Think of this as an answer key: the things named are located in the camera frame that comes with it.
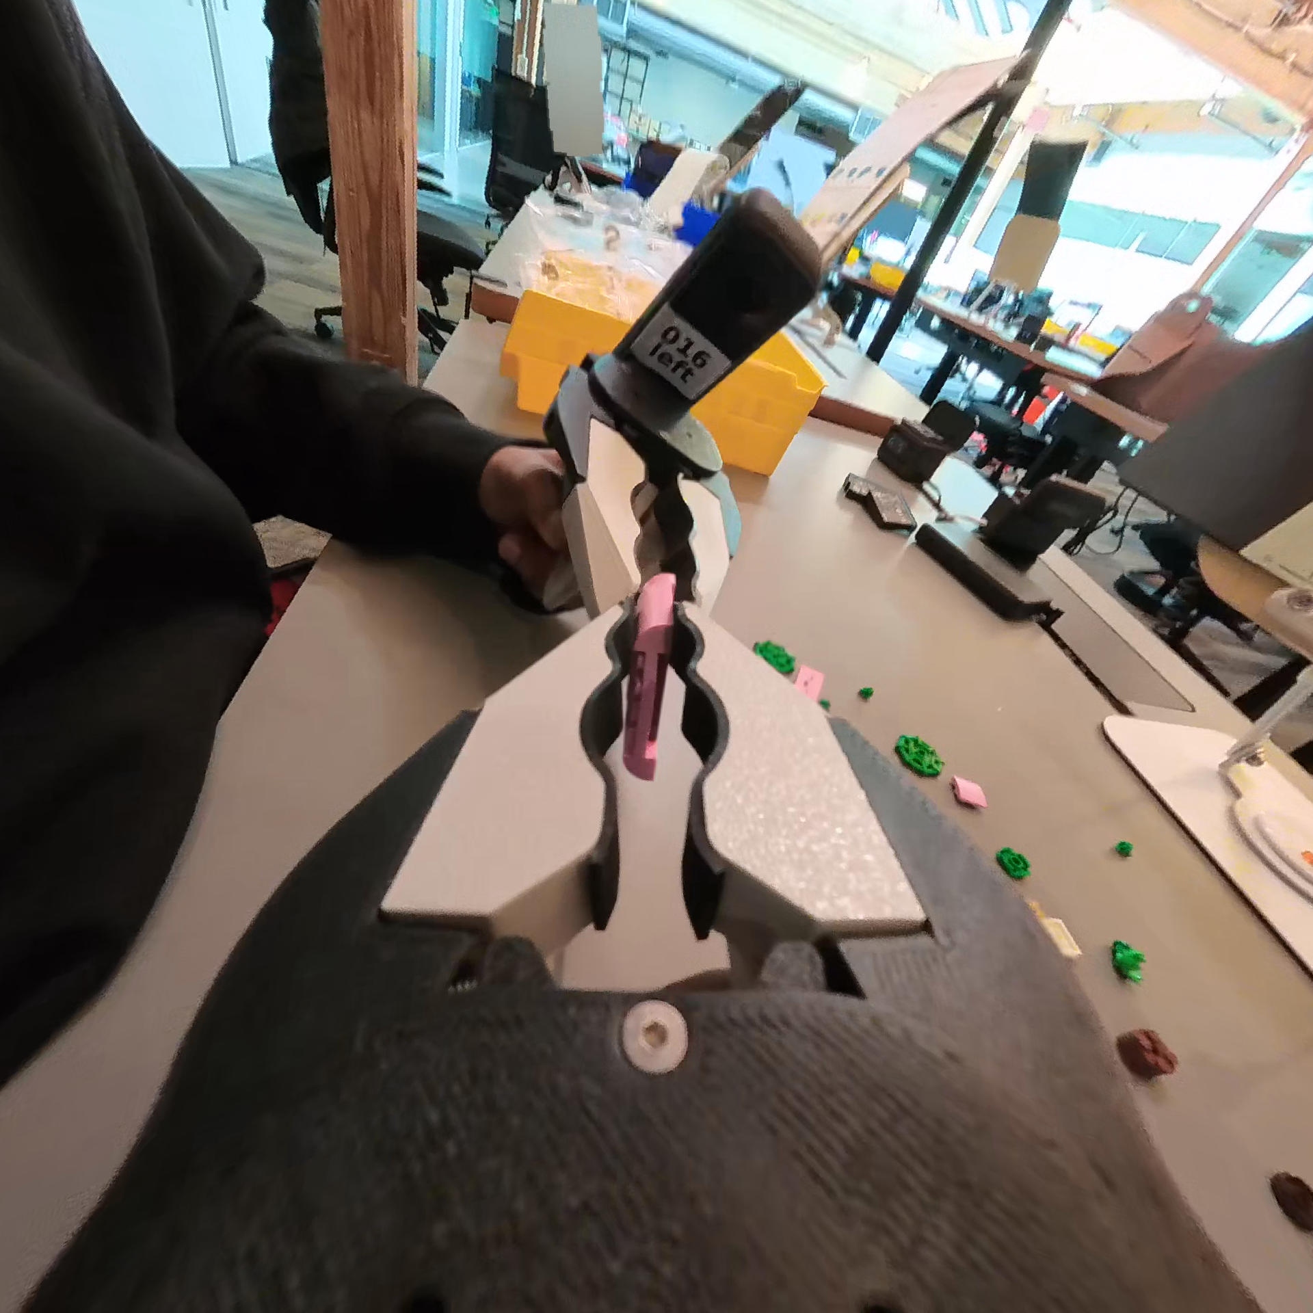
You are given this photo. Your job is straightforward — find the wooden post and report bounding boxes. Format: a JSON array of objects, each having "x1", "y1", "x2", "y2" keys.
[{"x1": 320, "y1": 0, "x2": 420, "y2": 386}]

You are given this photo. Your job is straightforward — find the tilted wooden board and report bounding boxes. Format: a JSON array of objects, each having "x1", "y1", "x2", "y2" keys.
[{"x1": 798, "y1": 57, "x2": 1019, "y2": 262}]

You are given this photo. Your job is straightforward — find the person's left hand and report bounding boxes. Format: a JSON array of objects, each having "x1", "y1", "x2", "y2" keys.
[{"x1": 478, "y1": 441, "x2": 580, "y2": 614}]

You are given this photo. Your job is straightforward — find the person's left forearm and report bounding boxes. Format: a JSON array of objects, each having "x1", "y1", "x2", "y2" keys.
[{"x1": 235, "y1": 307, "x2": 544, "y2": 577}]

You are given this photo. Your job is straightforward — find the clear plastic bags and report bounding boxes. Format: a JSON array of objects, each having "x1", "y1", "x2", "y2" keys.
[{"x1": 512, "y1": 191, "x2": 708, "y2": 304}]

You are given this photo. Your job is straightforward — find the black office chair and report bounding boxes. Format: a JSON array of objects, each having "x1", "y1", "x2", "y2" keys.
[{"x1": 414, "y1": 170, "x2": 487, "y2": 354}]

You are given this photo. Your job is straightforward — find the yellow plastic bin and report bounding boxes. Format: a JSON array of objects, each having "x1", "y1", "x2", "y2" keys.
[{"x1": 501, "y1": 257, "x2": 827, "y2": 479}]

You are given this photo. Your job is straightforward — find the black device stand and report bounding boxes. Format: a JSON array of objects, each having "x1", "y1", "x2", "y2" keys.
[{"x1": 983, "y1": 475, "x2": 1111, "y2": 571}]

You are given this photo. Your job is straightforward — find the black camera case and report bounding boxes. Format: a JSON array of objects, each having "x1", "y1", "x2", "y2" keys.
[{"x1": 876, "y1": 419, "x2": 949, "y2": 484}]

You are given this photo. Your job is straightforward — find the hanging black jacket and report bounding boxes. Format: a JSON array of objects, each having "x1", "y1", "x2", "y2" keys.
[{"x1": 263, "y1": 0, "x2": 337, "y2": 253}]

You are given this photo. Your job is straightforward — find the black metal pole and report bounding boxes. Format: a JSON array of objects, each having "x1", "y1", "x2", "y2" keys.
[{"x1": 866, "y1": 0, "x2": 1073, "y2": 362}]

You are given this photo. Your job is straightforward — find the scattered small green clips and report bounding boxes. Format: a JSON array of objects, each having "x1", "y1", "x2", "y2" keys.
[{"x1": 815, "y1": 684, "x2": 1134, "y2": 859}]

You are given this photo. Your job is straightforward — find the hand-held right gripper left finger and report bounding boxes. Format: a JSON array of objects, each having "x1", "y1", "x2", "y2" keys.
[{"x1": 378, "y1": 603, "x2": 627, "y2": 954}]

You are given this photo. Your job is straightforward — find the black flat device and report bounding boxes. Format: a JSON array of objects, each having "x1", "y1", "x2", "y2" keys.
[{"x1": 844, "y1": 471, "x2": 917, "y2": 533}]

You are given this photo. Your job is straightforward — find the wooden top office desk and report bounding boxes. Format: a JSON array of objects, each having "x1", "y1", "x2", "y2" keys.
[{"x1": 836, "y1": 270, "x2": 1139, "y2": 407}]

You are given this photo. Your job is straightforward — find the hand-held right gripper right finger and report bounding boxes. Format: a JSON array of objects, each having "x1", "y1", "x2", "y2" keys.
[{"x1": 670, "y1": 603, "x2": 932, "y2": 974}]

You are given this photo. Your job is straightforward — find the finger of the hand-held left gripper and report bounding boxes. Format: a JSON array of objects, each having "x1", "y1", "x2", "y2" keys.
[
  {"x1": 676, "y1": 471, "x2": 746, "y2": 609},
  {"x1": 559, "y1": 419, "x2": 663, "y2": 620}
]

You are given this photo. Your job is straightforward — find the pink brick block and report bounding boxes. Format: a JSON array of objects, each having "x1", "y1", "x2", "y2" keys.
[{"x1": 621, "y1": 573, "x2": 680, "y2": 784}]

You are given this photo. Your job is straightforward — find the person's black jacket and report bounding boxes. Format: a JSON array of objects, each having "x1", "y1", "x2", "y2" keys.
[{"x1": 0, "y1": 0, "x2": 309, "y2": 1089}]

